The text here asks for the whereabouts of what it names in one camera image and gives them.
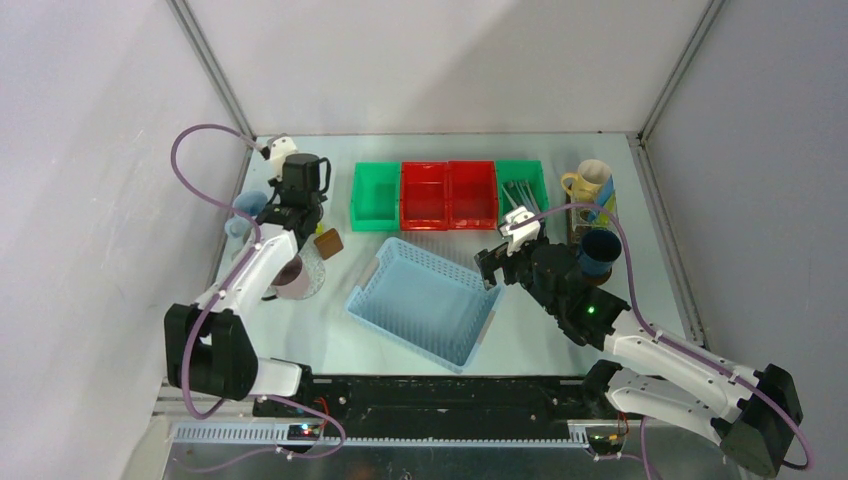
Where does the light blue ceramic mug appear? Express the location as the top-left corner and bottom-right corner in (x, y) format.
(224, 190), (269, 238)

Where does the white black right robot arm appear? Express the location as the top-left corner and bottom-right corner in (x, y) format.
(475, 240), (803, 479)

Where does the lime green toothpaste tube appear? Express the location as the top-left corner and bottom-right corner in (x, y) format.
(593, 192), (617, 228)

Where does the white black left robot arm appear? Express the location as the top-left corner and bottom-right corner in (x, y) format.
(164, 153), (332, 417)

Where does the dark blue ceramic mug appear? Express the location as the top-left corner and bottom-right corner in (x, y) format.
(577, 229), (623, 278)

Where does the pink ceramic mug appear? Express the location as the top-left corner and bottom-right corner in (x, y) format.
(261, 256), (311, 301)

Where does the clear textured glass tray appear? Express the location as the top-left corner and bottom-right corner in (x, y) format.
(294, 235), (326, 300)

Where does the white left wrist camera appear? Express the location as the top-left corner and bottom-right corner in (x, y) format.
(260, 134), (299, 178)

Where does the blue toothpaste tube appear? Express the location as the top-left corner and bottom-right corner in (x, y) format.
(588, 176), (616, 223)

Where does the brown oval wooden tray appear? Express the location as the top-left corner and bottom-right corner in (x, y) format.
(565, 208), (612, 286)

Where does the green bin with toothbrushes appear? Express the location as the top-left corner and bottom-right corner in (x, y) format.
(495, 160), (549, 223)

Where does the glass jar with brown lid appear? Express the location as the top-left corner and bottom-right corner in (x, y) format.
(313, 228), (344, 260)

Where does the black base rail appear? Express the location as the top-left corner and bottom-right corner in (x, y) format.
(252, 375), (618, 441)

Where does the yellow ceramic mug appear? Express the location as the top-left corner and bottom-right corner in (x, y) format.
(560, 159), (612, 203)

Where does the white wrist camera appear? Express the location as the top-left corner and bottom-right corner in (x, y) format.
(260, 134), (299, 178)
(498, 206), (541, 256)

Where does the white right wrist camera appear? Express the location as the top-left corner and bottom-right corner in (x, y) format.
(498, 206), (541, 256)

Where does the light blue plastic basket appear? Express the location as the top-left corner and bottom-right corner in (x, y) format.
(345, 237), (503, 374)

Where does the clear glass rectangular container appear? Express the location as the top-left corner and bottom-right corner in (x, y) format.
(567, 207), (615, 233)

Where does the green bin with toothpaste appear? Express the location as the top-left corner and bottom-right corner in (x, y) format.
(350, 162), (401, 232)

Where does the red plastic bin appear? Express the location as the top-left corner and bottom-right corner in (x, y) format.
(399, 160), (499, 231)

